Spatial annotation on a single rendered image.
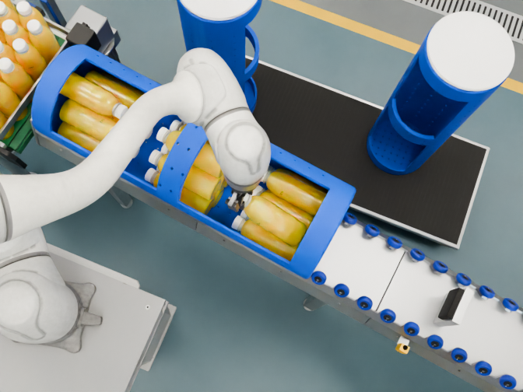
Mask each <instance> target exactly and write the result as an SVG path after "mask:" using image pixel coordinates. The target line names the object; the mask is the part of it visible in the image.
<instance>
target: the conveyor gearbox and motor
mask: <svg viewBox="0 0 523 392"><path fill-rule="evenodd" d="M77 22H78V23H81V24H82V22H84V23H86V24H88V26H90V29H94V31H95V32H96V34H97V37H98V39H99V41H100V43H101V47H100V49H99V50H98V51H99V52H100V53H101V54H104V55H106V56H108V57H109V58H112V59H113V60H115V61H117V62H119V63H121V62H120V59H119V56H118V53H117V51H116V49H115V48H116V46H117V45H118V44H119V42H120V41H121V38H120V36H119V34H118V31H117V30H116V29H115V28H113V27H111V25H110V24H109V22H108V19H107V17H106V16H102V15H101V14H99V13H97V12H94V11H93V10H91V9H88V8H87V7H86V6H85V5H81V6H80V7H79V8H78V9H77V11H76V12H75V14H74V15H73V17H72V18H71V19H70V20H69V21H68V23H67V24H66V26H65V28H66V29H67V30H70V31H71V29H72V28H73V27H74V25H75V24H76V23H77Z"/></svg>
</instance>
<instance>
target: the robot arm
mask: <svg viewBox="0 0 523 392"><path fill-rule="evenodd" d="M172 114H174V115H177V116H178V117H179V118H180V119H181V120H182V121H183V122H186V123H192V124H195V125H197V126H202V128H203V130H204V131H205V134H206V136H207V138H208V140H209V143H210V145H211V147H212V150H213V153H214V155H215V157H216V161H217V163H218V164H219V165H220V168H221V170H222V171H223V175H224V178H225V180H226V182H227V183H228V184H229V185H230V187H231V188H232V191H231V194H232V195H233V196H232V197H228V199H226V201H225V204H227V206H228V208H229V209H231V210H233V211H235V212H238V211H239V209H241V210H242V211H243V210H244V203H245V201H243V200H244V197H245V195H246V194H247V193H248V194H250V195H253V190H254V189H255V188H256V187H257V186H258V185H259V183H260V181H261V180H262V178H263V176H264V174H265V172H266V170H267V169H268V167H269V163H270V159H271V146H270V141H269V137H268V136H267V134H266V133H265V131H264V129H263V128H262V127H261V126H260V125H259V124H258V122H257V121H256V120H255V119H254V117H253V115H252V113H251V111H250V109H249V107H248V105H247V101H246V98H245V96H244V93H243V91H242V89H241V87H240V85H239V83H238V81H237V79H236V78H235V76H234V74H233V73H232V71H231V70H230V68H229V66H228V65H227V64H226V62H225V61H224V60H223V59H222V58H221V57H220V56H219V55H218V54H217V53H216V52H214V51H212V50H210V49H206V48H195V49H192V50H190V51H188V52H187V53H185V54H184V55H183V56H182V57H181V59H180V61H179V63H178V66H177V74H176V75H175V76H174V80H173V82H170V83H167V84H165V85H162V86H158V87H156V88H154V89H151V90H150V91H149V92H147V93H145V94H143V95H142V96H141V97H139V98H138V99H137V100H136V101H135V102H134V103H133V104H132V105H131V107H130V108H129V109H128V110H127V111H126V113H125V114H124V115H123V116H122V118H121V119H120V120H119V121H118V122H117V123H116V125H115V126H114V127H113V128H112V129H111V130H110V132H109V133H108V134H107V135H106V136H105V138H104V139H103V140H102V141H101V143H100V144H99V145H98V146H97V147H96V148H95V149H94V150H93V152H92V153H91V154H90V155H89V156H88V157H87V158H86V159H85V160H84V161H83V162H81V163H80V164H79V165H78V166H76V167H74V168H72V169H70V170H67V171H65V172H61V173H51V174H31V175H0V333H1V334H2V335H4V336H5V337H7V338H9V339H11V340H12V341H13V342H15V343H21V342H22V343H28V344H39V345H46V346H51V347H56V348H63V349H65V350H67V351H68V352H71V353H77V352H79V351H80V350H81V348H82V333H83V329H84V326H85V325H100V326H101V324H102V323H103V317H101V316H98V315H96V314H93V313H88V310H89V308H90V302H91V299H92V298H93V295H94V294H95V292H96V290H97V288H96V286H95V285H94V284H93V283H75V282H67V281H64V280H63V278H62V277H61V276H60V274H59V272H58V269H57V268H56V267H55V265H54V262H53V261H52V259H51V255H50V254H49V251H48V248H47V243H46V240H45V238H44V234H43V231H42V229H41V226H44V225H47V224H48V223H50V222H53V221H55V220H58V219H61V218H63V217H66V216H67V215H71V214H72V213H74V212H77V211H79V210H81V209H83V208H85V207H86V206H88V205H90V204H92V203H93V202H95V201H96V200H97V199H99V198H100V197H101V196H102V195H104V194H105V193H106V192H107V191H108V190H109V189H110V188H111V187H112V186H113V185H114V183H115V182H116V181H117V180H118V178H119V177H120V175H121V174H122V173H123V171H124V170H125V168H126V167H127V165H128V164H129V163H130V161H131V160H132V158H133V156H134V155H135V154H136V153H137V151H138V150H139V148H140V146H141V145H142V143H143V142H144V141H145V139H146V137H147V136H148V134H149V133H150V132H151V131H152V129H153V127H154V126H155V125H156V123H157V122H158V121H159V120H160V119H161V118H162V117H165V116H167V115H172Z"/></svg>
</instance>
